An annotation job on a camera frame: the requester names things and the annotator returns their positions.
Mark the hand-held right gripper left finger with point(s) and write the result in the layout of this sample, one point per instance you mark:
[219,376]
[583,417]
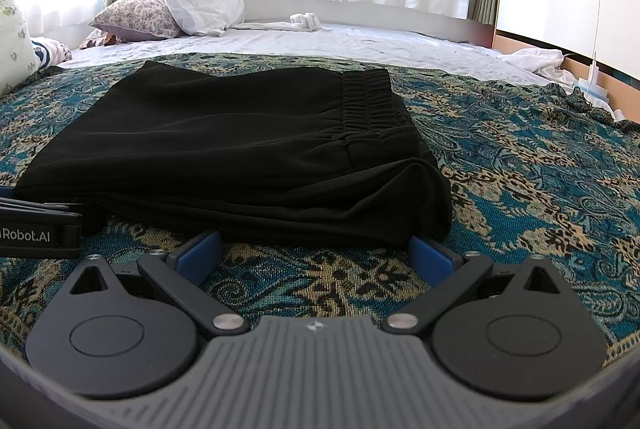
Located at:
[192,254]

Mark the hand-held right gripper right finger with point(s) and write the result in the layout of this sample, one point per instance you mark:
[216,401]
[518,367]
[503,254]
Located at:
[432,256]

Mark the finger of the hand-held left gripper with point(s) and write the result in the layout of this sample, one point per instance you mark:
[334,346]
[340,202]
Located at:
[30,205]

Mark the black pants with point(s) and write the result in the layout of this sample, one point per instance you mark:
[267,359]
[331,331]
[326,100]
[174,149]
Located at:
[225,149]

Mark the teal gold patterned blanket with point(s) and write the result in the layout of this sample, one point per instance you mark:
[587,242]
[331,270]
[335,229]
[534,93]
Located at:
[525,169]

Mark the navy white striped cloth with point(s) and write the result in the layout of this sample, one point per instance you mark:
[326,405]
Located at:
[50,51]

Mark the pale green leaf-print pillow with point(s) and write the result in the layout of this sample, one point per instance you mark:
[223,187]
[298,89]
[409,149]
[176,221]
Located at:
[15,44]

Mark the orange floral pillow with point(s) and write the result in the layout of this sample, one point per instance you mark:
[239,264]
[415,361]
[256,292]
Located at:
[97,40]

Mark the grey floral pillow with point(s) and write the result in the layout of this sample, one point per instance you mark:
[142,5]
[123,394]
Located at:
[137,16]

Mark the white crumpled cloth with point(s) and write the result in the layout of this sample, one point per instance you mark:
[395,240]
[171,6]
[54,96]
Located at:
[537,61]

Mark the white bed sheet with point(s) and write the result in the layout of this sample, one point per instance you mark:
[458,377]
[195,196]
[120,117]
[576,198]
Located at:
[350,44]

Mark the white rolled cloth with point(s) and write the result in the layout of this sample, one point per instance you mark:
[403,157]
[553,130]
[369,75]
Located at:
[305,21]

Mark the white bed frame board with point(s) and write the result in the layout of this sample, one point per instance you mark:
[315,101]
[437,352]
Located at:
[400,16]

